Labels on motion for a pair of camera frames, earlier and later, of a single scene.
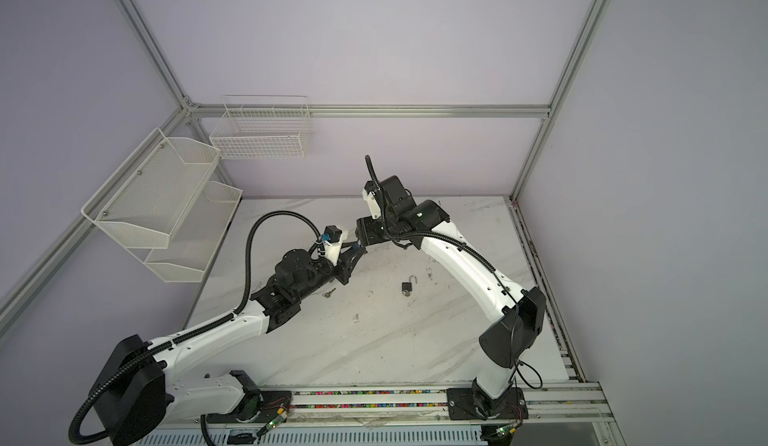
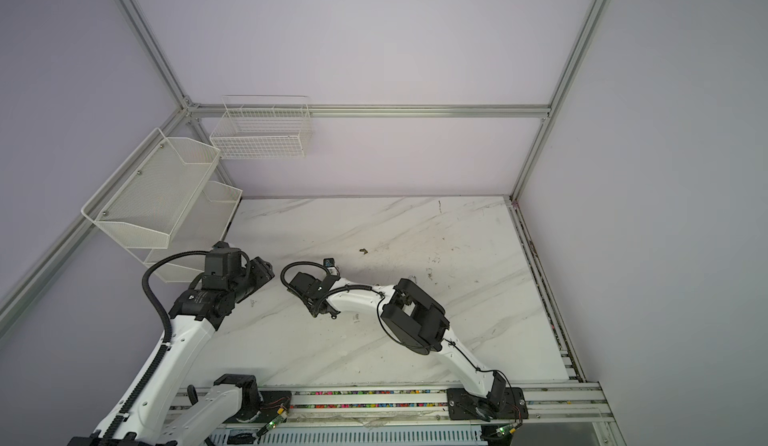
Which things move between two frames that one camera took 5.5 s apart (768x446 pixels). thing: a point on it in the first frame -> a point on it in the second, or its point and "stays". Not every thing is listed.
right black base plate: x=463 y=404 stays
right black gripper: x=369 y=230 -> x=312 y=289
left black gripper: x=344 y=266 -> x=258 y=269
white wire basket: x=256 y=127 stays
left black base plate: x=257 y=407 stays
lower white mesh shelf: x=196 y=237 stays
